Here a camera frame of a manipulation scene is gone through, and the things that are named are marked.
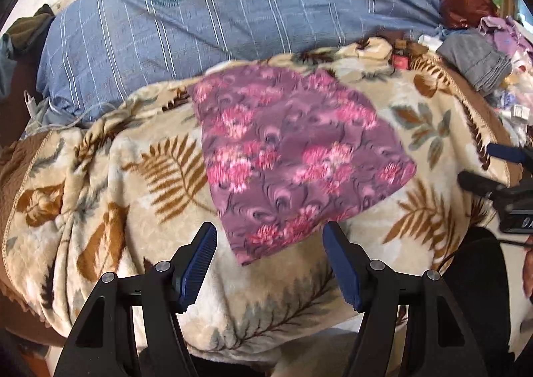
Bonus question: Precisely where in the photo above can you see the pale blue sheet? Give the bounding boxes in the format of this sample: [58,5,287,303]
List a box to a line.
[26,101,91,131]

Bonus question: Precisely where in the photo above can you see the grey folded garment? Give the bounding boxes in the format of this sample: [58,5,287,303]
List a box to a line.
[436,31,514,97]

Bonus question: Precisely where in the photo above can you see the blue plaid pillow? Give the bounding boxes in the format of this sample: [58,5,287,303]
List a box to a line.
[35,0,450,128]

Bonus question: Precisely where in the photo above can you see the lilac cloth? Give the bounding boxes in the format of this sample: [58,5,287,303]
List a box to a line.
[479,15,533,57]

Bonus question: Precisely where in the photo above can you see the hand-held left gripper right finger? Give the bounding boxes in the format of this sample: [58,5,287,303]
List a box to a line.
[322,221,489,377]

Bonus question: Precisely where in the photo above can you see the olive hanging cloth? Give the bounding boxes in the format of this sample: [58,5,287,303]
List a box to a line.
[6,4,56,54]

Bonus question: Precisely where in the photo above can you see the cream leaf-print blanket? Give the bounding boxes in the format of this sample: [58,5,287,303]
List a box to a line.
[0,38,523,365]

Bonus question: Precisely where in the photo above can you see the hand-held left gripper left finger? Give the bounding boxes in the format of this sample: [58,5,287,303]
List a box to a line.
[53,222,218,377]

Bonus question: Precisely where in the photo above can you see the purple floral shirt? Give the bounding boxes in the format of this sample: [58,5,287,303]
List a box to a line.
[187,63,418,267]

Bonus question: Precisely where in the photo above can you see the small red box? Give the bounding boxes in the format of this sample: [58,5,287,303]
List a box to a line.
[391,50,413,70]

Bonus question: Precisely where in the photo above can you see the person's black trousers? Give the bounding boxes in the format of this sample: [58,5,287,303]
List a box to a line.
[137,227,527,377]

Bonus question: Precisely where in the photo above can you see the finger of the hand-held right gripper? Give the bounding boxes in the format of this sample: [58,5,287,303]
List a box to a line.
[486,143,529,164]
[457,170,506,199]

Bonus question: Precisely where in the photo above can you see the blue-grey hanging cloth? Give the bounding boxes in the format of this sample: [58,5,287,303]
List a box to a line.
[0,33,19,99]

